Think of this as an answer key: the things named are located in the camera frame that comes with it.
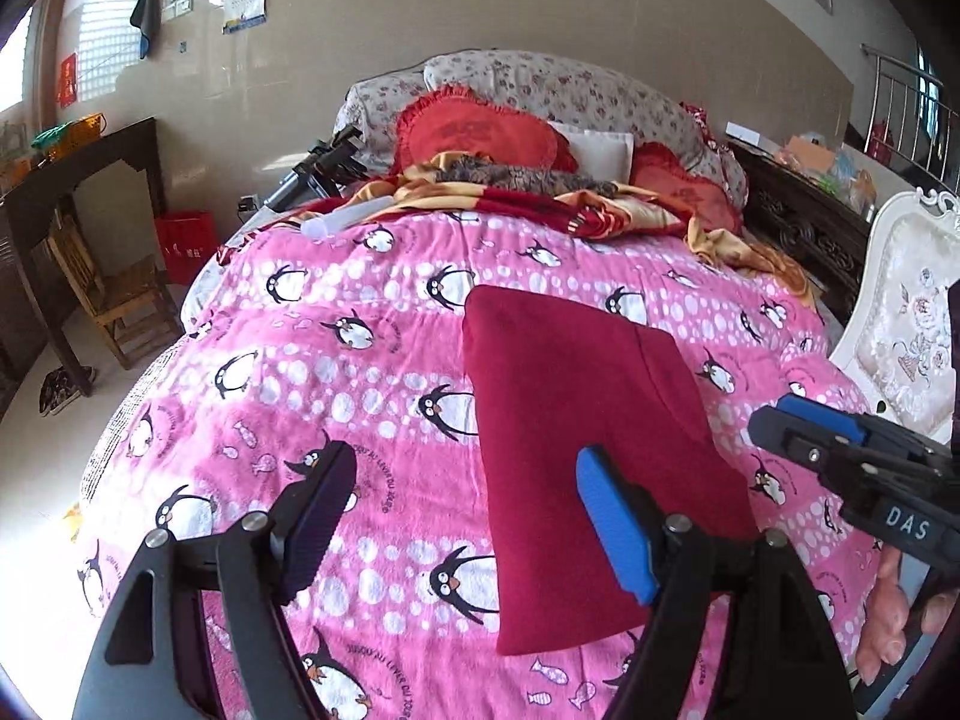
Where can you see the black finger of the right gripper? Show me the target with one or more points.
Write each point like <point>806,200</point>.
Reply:
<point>845,468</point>

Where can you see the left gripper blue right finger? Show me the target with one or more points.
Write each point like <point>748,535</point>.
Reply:
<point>779,657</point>

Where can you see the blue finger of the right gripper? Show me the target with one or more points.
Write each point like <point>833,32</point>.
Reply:
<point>868,431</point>

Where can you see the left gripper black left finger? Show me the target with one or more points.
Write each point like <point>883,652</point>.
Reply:
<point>151,657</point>

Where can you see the dark red garment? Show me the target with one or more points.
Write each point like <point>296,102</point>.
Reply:
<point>555,381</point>

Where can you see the person's right hand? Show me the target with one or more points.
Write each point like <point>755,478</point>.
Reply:
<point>883,640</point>

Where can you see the white ornate upholstered chair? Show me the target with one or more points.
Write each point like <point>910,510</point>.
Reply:
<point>897,346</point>

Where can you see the dark carved wooden cabinet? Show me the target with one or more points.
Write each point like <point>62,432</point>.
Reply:
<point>824,236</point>

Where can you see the dark slippers on floor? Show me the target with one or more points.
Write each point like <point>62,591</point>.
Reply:
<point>57,392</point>

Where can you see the red yellow patterned blanket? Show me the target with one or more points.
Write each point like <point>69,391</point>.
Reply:
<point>634,211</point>

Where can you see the pink penguin blanket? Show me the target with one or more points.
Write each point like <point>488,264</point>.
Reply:
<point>359,338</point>

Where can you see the metal stair railing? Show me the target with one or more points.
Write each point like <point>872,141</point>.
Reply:
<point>913,121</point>

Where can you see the right red heart pillow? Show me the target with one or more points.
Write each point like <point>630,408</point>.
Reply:
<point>655,167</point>

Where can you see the red heart pillow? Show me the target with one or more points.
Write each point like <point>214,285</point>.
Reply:
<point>455,118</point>
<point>655,167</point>

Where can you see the small wooden chair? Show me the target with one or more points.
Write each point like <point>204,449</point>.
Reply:
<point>132,309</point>

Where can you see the white small pillow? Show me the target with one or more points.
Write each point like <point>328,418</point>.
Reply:
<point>602,156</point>

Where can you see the white plastic tube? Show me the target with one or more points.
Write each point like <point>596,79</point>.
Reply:
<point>324,226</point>

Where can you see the dark leopard print cloth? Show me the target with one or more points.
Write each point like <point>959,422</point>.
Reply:
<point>523,179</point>

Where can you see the left red heart pillow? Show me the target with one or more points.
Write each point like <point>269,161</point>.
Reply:
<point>455,118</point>

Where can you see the yellow green bag on desk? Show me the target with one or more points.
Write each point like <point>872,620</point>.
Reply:
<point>56,143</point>

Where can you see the dark hanging cloth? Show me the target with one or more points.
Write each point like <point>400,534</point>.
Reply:
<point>146,19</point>

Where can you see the red wall decoration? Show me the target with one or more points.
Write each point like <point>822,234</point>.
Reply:
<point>67,82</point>

